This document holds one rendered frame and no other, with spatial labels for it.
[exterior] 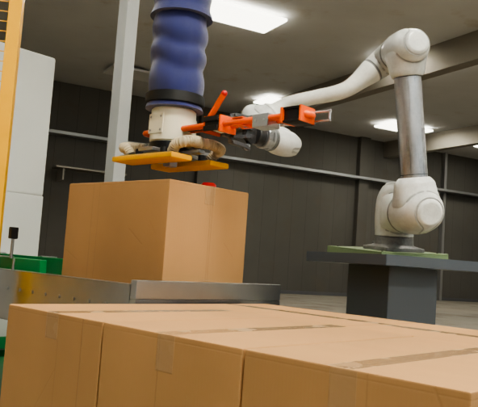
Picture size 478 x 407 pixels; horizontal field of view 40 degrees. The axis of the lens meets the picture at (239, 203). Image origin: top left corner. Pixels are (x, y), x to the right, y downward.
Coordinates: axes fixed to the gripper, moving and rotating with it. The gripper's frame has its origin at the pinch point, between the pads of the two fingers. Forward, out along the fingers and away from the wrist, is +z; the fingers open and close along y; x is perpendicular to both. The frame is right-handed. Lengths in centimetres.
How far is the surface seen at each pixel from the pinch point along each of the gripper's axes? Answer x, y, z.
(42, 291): 52, 63, 33
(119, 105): 281, -75, -159
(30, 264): 80, 54, 23
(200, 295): -1, 59, 6
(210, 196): 5.9, 24.9, -2.3
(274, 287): -1, 56, -33
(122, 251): 28, 47, 17
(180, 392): -72, 72, 78
